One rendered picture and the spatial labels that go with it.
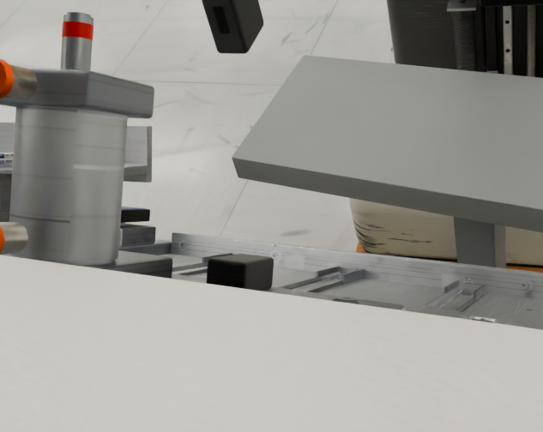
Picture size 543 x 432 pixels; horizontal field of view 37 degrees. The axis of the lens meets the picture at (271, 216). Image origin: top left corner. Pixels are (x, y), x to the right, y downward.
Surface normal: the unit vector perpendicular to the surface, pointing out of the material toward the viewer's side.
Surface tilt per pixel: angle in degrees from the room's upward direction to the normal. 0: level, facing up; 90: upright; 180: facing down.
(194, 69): 0
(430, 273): 45
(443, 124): 0
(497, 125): 0
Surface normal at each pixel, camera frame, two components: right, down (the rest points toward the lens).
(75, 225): 0.44, 0.08
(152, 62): -0.22, -0.69
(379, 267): -0.38, 0.02
